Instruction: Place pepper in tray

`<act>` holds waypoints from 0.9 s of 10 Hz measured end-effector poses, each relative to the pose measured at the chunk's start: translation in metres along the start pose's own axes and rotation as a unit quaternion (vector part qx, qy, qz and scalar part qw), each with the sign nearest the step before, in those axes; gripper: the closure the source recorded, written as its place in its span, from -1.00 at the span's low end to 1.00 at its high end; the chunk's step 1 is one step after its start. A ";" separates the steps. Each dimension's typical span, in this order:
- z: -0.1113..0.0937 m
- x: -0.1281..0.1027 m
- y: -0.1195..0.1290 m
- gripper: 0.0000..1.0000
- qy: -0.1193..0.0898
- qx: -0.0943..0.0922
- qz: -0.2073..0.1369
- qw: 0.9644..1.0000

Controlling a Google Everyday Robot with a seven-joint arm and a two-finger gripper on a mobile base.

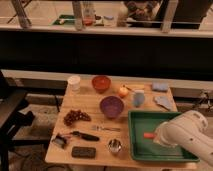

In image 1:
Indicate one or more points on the red pepper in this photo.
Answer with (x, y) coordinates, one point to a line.
(149, 135)

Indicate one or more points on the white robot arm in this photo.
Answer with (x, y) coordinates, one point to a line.
(187, 131)

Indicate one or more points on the green plastic tray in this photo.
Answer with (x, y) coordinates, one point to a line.
(143, 149)

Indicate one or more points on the red-orange bowl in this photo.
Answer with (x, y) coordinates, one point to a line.
(101, 83)

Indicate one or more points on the orange apple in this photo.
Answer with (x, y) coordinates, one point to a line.
(123, 92)

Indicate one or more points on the purple bowl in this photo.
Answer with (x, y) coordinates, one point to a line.
(111, 106)

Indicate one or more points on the white plastic cup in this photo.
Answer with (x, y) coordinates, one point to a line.
(74, 82)

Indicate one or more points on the light blue mug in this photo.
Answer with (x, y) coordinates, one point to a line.
(138, 98)

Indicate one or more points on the bunch of dark grapes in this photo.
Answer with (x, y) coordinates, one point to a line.
(73, 116)

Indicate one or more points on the blue sponge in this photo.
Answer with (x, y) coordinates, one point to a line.
(160, 87)

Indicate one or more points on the small metal cup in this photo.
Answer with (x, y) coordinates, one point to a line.
(114, 146)

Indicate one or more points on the grey-blue cloth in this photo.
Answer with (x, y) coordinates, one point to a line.
(164, 102)

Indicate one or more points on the dark rectangular sponge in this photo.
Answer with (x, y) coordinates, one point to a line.
(83, 152)

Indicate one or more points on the black chair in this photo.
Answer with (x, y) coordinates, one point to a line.
(11, 119)

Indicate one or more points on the black-handled knife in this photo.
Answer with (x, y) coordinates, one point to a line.
(85, 136)

